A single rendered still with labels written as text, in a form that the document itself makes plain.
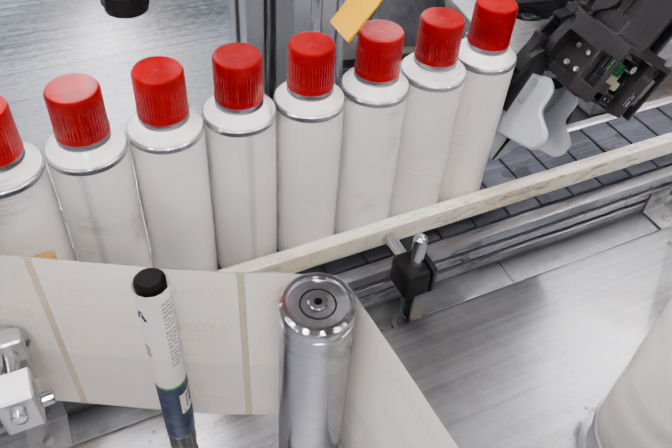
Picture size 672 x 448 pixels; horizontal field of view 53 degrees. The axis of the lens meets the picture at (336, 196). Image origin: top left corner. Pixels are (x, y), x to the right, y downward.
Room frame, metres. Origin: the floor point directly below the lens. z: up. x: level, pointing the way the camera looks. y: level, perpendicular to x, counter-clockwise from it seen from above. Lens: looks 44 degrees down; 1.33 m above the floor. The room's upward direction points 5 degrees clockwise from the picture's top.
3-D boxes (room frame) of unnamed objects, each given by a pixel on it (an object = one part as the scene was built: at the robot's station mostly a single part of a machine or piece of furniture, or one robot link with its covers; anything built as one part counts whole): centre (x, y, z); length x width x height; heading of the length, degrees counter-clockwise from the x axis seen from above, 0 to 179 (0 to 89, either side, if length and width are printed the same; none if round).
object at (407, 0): (0.87, -0.06, 0.90); 0.15 x 0.15 x 0.10
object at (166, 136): (0.35, 0.12, 0.98); 0.05 x 0.05 x 0.20
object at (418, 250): (0.35, -0.07, 0.89); 0.03 x 0.03 x 0.12; 28
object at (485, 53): (0.48, -0.11, 0.98); 0.05 x 0.05 x 0.20
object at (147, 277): (0.20, 0.09, 0.97); 0.02 x 0.02 x 0.19
